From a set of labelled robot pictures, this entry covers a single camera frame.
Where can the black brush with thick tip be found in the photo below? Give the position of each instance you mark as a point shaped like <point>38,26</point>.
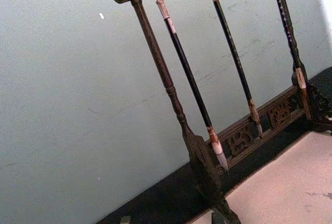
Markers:
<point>189,76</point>

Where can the carved dark wooden brush rack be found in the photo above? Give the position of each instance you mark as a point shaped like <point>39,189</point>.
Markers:
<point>155,53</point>

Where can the thin black calligraphy brush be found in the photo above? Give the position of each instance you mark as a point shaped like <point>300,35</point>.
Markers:
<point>234,53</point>

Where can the black table cloth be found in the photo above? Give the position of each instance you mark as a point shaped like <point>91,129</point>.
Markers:
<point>166,198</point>

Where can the black brush with white markings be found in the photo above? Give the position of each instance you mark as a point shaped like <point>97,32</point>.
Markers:
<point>284,16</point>

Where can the pale pink felt mat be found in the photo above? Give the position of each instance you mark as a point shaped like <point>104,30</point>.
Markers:
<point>285,182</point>

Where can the plain pale wall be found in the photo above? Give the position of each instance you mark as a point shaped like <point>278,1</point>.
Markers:
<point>64,91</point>

